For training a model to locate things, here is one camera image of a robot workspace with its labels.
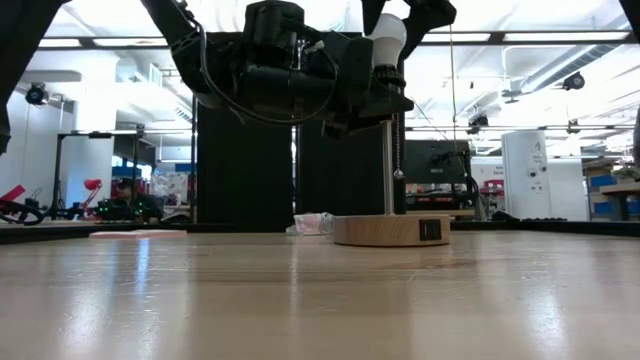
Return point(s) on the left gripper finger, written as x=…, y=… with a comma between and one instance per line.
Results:
x=359, y=75

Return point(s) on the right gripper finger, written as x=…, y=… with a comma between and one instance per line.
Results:
x=430, y=17
x=374, y=12

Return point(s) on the white lightbulb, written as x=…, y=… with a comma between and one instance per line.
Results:
x=389, y=40

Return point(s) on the wooden base table lamp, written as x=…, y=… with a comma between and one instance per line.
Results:
x=390, y=230

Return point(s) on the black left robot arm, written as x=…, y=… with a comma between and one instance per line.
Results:
x=180, y=40

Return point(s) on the black overhead beam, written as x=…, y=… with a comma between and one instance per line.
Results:
x=497, y=36

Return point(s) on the black partition panel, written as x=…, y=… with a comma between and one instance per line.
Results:
x=345, y=170
x=240, y=170

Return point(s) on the black monitor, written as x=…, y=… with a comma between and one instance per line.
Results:
x=435, y=162

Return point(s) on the clear plastic packet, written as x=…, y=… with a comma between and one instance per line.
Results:
x=310, y=224

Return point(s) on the white standing kiosk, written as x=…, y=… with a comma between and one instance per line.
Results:
x=525, y=175

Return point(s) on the person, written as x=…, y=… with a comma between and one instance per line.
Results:
x=131, y=205

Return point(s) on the red desk lamp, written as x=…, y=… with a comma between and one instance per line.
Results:
x=92, y=184

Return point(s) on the pale pink sticky note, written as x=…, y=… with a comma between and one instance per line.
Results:
x=115, y=235

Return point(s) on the black keyboard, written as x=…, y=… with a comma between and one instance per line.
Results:
x=550, y=219

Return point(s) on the black metal stand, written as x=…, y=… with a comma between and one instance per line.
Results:
x=56, y=175

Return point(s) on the shelf with blue bins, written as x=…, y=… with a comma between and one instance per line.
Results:
x=612, y=192

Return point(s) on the red and black device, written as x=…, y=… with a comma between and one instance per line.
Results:
x=15, y=210

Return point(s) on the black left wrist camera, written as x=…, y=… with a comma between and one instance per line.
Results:
x=272, y=30

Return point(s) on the black ceiling camera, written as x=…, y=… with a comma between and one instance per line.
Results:
x=574, y=81
x=37, y=95

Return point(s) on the black aluminium table frame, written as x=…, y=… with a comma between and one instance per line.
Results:
x=550, y=228

